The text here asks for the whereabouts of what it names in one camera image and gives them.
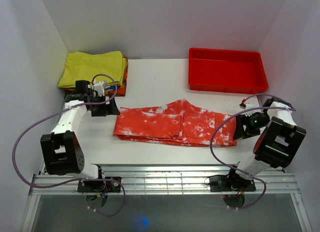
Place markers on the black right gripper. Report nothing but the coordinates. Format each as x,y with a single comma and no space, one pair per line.
241,120

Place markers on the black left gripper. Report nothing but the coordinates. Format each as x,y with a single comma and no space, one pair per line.
111,109

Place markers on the red white tie-dye trousers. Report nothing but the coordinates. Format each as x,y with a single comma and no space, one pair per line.
178,123

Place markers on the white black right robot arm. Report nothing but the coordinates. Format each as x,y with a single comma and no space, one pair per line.
279,140

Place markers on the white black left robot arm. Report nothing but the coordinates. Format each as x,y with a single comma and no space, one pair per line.
61,149

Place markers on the folded orange patterned trousers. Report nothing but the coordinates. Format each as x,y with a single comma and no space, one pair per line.
121,92

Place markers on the folded yellow trousers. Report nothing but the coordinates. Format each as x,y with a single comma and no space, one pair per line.
82,66

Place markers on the red plastic tray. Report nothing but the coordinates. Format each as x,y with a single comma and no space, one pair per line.
226,71

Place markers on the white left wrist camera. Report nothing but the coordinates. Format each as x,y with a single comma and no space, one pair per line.
99,89

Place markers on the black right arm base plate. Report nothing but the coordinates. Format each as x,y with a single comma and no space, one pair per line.
218,183

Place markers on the aluminium table edge rail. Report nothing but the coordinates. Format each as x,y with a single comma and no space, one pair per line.
169,180

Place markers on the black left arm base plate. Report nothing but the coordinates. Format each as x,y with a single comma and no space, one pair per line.
100,186

